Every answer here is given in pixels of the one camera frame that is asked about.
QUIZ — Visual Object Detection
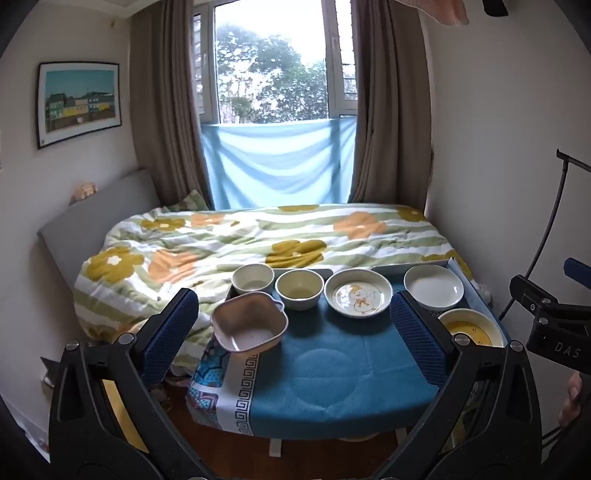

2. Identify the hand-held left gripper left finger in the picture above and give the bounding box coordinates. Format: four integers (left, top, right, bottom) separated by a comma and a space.
48, 288, 218, 480

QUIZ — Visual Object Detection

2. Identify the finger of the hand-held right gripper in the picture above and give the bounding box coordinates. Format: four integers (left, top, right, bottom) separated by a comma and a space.
510, 275, 562, 320
563, 257, 591, 289

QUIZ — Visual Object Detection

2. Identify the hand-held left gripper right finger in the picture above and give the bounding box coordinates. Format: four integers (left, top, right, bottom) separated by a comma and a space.
369, 291, 543, 480

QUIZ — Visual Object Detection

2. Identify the plain white plate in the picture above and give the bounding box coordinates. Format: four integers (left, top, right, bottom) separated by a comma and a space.
403, 264, 465, 310

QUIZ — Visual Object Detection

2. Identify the pink square bowl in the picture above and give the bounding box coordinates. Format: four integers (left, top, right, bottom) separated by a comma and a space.
211, 292, 289, 353

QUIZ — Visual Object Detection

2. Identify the cartoon print plate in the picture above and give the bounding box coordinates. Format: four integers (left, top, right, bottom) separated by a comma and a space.
324, 269, 394, 319

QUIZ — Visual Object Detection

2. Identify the cream round bowl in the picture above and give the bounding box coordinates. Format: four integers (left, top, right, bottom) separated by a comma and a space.
231, 264, 276, 296
275, 270, 324, 311

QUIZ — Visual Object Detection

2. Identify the person's right hand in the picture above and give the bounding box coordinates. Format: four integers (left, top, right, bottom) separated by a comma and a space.
558, 371, 584, 428

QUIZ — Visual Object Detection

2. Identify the blue patterned tablecloth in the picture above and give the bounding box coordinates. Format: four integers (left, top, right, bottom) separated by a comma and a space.
187, 265, 509, 437

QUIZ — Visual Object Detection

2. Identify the floral striped blanket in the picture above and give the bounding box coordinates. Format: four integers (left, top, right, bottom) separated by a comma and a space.
74, 203, 476, 370

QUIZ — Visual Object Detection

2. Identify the green pillow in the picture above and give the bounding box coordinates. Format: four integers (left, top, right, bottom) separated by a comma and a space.
161, 189, 214, 216

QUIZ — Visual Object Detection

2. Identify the grey padded headboard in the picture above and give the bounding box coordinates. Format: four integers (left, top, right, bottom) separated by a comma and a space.
37, 168, 162, 288

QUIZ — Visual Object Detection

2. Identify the small plush toy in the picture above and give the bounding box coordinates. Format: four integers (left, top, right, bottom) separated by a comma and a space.
69, 182, 100, 206

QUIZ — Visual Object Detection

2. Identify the light blue window cloth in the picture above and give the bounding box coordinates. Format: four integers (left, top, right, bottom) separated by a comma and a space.
199, 116, 358, 209

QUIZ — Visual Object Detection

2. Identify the brown curtain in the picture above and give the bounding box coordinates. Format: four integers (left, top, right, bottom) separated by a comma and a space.
129, 0, 214, 209
350, 0, 435, 206

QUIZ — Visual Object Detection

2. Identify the pink hanging cloth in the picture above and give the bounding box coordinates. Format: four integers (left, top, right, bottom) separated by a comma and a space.
410, 0, 470, 27

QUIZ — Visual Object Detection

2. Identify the black cable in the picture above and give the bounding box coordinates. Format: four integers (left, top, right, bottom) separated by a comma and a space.
496, 148, 591, 320

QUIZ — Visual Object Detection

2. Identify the framed wall picture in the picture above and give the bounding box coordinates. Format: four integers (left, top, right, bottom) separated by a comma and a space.
36, 61, 123, 150

